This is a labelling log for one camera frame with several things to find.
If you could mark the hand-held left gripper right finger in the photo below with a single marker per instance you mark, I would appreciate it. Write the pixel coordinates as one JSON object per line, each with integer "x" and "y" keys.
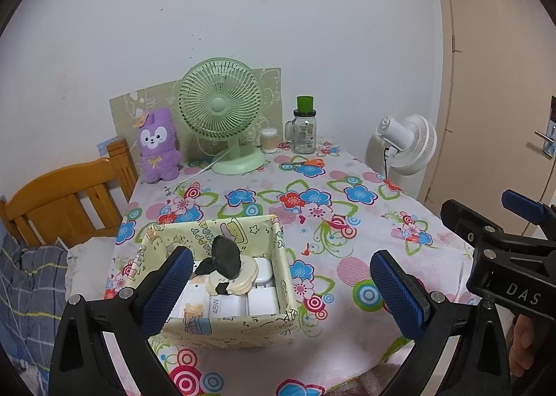
{"x": 395, "y": 291}

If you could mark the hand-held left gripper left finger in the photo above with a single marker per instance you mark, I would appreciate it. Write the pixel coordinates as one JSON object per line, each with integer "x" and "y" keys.
{"x": 167, "y": 287}

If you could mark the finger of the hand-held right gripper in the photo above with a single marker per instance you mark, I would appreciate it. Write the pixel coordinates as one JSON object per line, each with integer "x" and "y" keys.
{"x": 523, "y": 204}
{"x": 469, "y": 222}

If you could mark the white box with brown picture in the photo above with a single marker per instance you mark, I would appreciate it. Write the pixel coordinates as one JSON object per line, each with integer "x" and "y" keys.
{"x": 191, "y": 296}

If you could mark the pale yellow round coaster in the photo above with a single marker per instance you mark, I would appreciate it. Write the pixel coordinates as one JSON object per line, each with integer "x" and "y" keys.
{"x": 215, "y": 287}

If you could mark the black round compact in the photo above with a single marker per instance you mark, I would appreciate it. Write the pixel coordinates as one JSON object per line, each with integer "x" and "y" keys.
{"x": 226, "y": 259}

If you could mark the cream round coaster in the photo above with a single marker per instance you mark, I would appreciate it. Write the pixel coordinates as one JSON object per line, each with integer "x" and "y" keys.
{"x": 243, "y": 276}

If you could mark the yellow patterned storage box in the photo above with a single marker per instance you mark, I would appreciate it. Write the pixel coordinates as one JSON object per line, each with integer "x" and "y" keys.
{"x": 243, "y": 331}

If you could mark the white charger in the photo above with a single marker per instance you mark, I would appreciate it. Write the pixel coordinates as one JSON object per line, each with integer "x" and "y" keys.
{"x": 260, "y": 302}

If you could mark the white earbud case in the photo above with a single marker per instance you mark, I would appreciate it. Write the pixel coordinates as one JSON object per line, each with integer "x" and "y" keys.
{"x": 264, "y": 272}

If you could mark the person's right hand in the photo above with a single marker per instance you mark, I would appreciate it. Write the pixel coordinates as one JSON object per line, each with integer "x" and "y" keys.
{"x": 521, "y": 348}

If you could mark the white printed carton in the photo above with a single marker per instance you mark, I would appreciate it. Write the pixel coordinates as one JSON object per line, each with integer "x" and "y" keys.
{"x": 228, "y": 304}

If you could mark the white pillow cloth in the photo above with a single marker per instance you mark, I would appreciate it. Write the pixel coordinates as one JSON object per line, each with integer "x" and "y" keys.
{"x": 91, "y": 257}

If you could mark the floral tablecloth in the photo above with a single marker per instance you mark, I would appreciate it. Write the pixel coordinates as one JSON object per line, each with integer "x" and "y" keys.
{"x": 369, "y": 204}

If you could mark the white standing fan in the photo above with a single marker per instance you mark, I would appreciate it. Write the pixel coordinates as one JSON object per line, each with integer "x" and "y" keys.
{"x": 417, "y": 144}

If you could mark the purple plush toy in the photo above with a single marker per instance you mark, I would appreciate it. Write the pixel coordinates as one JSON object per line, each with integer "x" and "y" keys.
{"x": 158, "y": 161}

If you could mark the beige door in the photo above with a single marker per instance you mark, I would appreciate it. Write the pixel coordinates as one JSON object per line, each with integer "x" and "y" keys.
{"x": 491, "y": 74}

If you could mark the blue plaid bedding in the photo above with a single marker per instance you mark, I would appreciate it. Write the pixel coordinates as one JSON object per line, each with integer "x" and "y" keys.
{"x": 30, "y": 291}

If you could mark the wooden bed headboard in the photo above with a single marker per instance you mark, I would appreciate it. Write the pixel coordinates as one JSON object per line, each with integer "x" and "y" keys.
{"x": 56, "y": 191}

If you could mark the clear cotton swab container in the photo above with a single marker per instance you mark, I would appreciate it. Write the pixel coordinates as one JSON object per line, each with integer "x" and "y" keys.
{"x": 269, "y": 143}

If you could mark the beige patterned board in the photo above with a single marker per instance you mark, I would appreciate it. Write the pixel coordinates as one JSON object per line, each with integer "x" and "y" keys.
{"x": 126, "y": 113}

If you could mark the glass jar with green lid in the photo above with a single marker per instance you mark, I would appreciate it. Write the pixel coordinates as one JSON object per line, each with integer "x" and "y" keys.
{"x": 304, "y": 135}

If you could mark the green desk fan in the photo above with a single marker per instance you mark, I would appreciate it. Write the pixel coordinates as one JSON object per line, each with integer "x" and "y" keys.
{"x": 217, "y": 105}

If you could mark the blue wall paper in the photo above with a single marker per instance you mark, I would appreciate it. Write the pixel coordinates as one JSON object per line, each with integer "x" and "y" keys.
{"x": 104, "y": 145}

